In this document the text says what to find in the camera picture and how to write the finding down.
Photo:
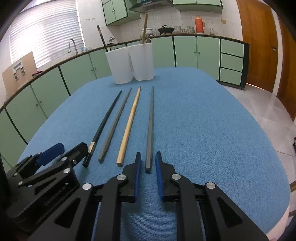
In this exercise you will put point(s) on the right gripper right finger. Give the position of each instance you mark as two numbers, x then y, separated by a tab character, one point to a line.
204	212

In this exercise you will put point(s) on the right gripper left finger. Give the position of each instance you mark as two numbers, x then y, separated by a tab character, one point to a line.
93	212

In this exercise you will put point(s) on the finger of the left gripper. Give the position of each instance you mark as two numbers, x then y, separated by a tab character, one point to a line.
50	154

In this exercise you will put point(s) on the black chopstick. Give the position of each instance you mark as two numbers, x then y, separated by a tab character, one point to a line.
102	38
98	133

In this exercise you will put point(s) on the grey chopstick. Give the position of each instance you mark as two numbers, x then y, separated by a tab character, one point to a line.
150	135
112	130

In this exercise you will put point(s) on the light wooden chopstick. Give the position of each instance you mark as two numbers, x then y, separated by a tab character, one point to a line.
126	135

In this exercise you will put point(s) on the green lower kitchen cabinets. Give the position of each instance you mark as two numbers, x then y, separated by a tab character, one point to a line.
225	59

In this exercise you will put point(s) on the cardboard board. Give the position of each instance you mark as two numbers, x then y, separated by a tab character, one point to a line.
19	73

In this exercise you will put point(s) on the blue table mat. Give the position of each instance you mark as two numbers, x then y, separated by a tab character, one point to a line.
199	127

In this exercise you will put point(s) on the window blinds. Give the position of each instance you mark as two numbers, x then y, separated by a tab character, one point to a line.
48	30

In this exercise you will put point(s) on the white plastic utensil holder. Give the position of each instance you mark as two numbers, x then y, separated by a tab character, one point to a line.
133	62

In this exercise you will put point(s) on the small kettle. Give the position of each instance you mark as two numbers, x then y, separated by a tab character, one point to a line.
111	41

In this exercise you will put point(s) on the wooden door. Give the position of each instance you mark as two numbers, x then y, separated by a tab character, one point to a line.
259	31
286	91

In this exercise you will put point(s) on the green upper cabinets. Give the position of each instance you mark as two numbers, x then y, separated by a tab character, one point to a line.
120	12

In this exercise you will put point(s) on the white pot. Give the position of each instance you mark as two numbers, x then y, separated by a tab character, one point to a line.
148	32

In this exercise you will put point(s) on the black wok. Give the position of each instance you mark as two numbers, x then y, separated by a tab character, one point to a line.
165	30

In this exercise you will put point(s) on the range hood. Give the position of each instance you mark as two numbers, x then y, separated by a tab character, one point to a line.
145	6

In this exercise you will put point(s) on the orange thermos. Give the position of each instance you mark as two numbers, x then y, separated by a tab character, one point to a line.
199	24

